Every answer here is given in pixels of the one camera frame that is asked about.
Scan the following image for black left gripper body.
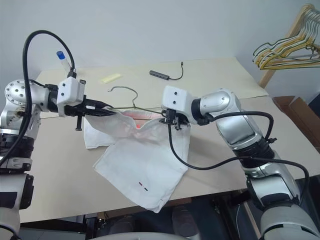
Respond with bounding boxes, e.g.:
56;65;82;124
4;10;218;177
64;94;89;132

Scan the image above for white shorts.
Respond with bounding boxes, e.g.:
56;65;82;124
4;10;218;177
83;105;193;214

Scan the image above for olive wire hanger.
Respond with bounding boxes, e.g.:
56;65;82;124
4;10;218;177
106;85;166;117

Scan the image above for pale yellow packet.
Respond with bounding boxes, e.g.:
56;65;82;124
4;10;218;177
100;72;122;84

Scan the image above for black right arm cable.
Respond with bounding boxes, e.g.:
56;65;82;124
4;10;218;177
167;111;311;186

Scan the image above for rack of wire hangers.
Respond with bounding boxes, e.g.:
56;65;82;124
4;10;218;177
258;3;320;89

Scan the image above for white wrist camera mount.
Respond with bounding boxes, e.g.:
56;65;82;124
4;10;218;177
56;76;87;118
160;85;195;115

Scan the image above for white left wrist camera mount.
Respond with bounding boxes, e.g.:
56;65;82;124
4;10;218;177
56;76;87;118

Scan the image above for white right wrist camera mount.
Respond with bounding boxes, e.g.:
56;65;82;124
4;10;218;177
160;85;195;115

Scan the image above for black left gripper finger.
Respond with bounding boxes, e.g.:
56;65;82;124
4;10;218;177
84;107;117;118
84;98;111;109

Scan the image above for dark rounded shape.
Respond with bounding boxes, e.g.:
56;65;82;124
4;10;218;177
171;205;199;233

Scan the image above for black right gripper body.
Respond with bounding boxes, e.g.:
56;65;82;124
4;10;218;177
164;108;190;131

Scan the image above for brown cardboard box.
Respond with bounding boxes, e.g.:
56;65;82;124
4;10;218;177
271;95;320;154

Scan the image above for grey robot torso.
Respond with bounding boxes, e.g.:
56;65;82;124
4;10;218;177
99;230;201;240

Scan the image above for white bottle with blue cap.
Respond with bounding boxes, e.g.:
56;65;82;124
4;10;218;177
55;50;74;74

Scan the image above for grey USB hub with cable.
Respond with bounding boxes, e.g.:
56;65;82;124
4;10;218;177
149;61;186;82

